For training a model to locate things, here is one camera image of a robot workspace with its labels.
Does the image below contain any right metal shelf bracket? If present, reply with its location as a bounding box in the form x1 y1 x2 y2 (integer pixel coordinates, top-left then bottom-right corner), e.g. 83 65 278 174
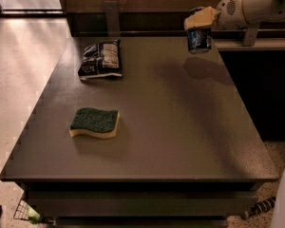
242 24 260 47

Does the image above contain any dark chip bag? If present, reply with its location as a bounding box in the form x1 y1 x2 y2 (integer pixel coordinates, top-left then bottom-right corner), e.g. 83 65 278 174
78 40 123 80

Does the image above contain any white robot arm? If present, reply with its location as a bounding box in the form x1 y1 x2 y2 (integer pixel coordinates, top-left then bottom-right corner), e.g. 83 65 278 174
184 0 285 30

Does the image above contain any green and yellow sponge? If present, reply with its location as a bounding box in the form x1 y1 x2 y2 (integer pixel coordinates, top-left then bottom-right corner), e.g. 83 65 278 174
69 107 120 140

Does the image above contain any metal shelf bracket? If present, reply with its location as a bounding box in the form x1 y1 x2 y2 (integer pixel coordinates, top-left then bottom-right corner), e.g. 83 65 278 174
104 0 121 37
242 24 260 47

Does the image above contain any blue pepsi can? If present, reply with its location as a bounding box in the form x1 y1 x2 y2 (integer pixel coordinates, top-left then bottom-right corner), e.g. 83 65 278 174
186 7 211 54

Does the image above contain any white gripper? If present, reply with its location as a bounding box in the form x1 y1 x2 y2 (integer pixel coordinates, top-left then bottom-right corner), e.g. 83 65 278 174
183 0 248 30

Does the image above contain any striped black white handle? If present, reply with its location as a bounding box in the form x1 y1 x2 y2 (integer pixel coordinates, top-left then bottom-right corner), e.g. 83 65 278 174
241 197 276 219

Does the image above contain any left metal shelf bracket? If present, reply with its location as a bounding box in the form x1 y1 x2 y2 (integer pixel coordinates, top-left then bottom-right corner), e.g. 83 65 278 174
104 0 121 37

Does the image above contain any wire basket with green item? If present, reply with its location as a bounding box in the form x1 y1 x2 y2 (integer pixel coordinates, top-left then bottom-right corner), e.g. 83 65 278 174
13 195 42 224

